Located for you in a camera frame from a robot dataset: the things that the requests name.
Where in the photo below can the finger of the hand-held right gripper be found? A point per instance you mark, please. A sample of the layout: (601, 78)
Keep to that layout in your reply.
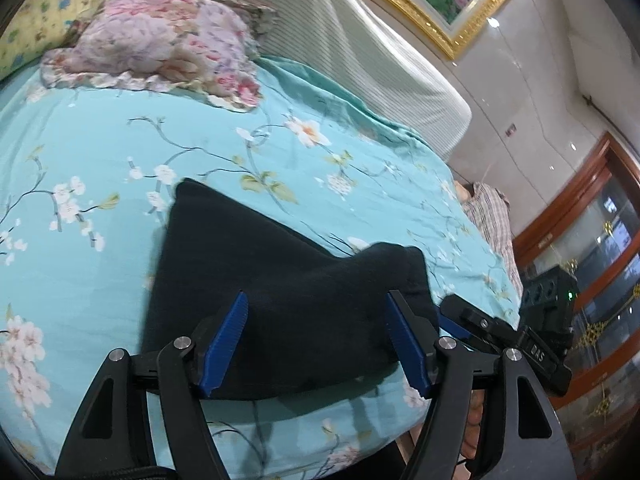
(480, 325)

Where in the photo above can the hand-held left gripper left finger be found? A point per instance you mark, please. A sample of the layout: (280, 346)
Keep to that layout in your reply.
(225, 340)

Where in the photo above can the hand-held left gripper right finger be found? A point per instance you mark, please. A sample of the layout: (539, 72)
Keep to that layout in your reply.
(407, 340)

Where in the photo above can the black pants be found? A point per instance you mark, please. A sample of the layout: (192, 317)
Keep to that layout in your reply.
(300, 300)

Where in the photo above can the person's right hand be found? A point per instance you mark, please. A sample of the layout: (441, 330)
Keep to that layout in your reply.
(475, 425)

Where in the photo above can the wooden glass cabinet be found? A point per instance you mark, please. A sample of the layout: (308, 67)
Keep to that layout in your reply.
(605, 260)

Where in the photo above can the plaid cloth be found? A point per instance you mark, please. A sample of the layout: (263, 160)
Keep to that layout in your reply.
(492, 225)

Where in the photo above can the blue floral bedsheet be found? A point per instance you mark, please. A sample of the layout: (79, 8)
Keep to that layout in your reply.
(100, 160)

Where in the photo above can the white striped headboard cover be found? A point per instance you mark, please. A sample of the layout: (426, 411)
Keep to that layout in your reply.
(360, 50)

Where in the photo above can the pink floral ruffled pillow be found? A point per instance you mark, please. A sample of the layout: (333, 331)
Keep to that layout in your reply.
(160, 45)

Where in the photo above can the yellow patterned pillow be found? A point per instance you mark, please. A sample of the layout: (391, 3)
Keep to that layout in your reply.
(45, 5)

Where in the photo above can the wall socket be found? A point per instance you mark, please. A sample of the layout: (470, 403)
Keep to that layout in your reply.
(510, 130)

